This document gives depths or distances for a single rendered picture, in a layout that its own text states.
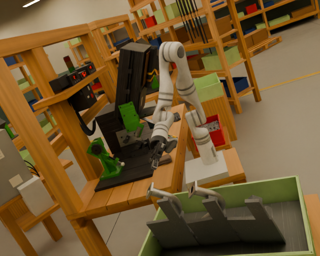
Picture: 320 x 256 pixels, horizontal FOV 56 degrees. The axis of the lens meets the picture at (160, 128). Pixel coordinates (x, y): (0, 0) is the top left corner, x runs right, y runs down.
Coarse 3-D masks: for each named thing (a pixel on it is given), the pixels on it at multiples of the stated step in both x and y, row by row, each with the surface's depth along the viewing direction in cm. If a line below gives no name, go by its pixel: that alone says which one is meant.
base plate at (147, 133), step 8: (144, 128) 278; (144, 136) 257; (120, 152) 243; (120, 160) 229; (128, 160) 223; (136, 160) 217; (144, 160) 212; (128, 168) 210; (136, 168) 205; (144, 168) 200; (120, 176) 202; (128, 176) 198; (136, 176) 194; (144, 176) 190; (104, 184) 200; (112, 184) 196; (120, 184) 195
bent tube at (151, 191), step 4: (152, 184) 112; (148, 188) 114; (152, 188) 110; (156, 188) 113; (148, 192) 114; (152, 192) 111; (156, 192) 112; (160, 192) 112; (164, 192) 113; (148, 196) 112; (156, 196) 112; (160, 196) 112; (168, 196) 112; (172, 196) 113; (172, 200) 113; (176, 200) 114; (176, 204) 114; (180, 204) 115; (176, 208) 116; (180, 208) 116; (180, 212) 118
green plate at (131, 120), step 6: (132, 102) 222; (120, 108) 224; (126, 108) 223; (132, 108) 222; (126, 114) 224; (132, 114) 223; (126, 120) 225; (132, 120) 224; (138, 120) 223; (126, 126) 225; (132, 126) 224
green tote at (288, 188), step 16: (288, 176) 126; (224, 192) 138; (240, 192) 135; (256, 192) 133; (272, 192) 131; (288, 192) 128; (160, 208) 140; (192, 208) 147; (304, 208) 107; (304, 224) 101; (144, 240) 124
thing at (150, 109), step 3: (153, 105) 246; (144, 108) 248; (147, 108) 245; (150, 108) 241; (153, 108) 238; (162, 108) 230; (141, 111) 243; (144, 111) 240; (147, 111) 236; (150, 111) 233; (153, 111) 232; (141, 114) 235; (144, 114) 234; (147, 114) 233; (150, 114) 233; (141, 117) 235; (123, 123) 239
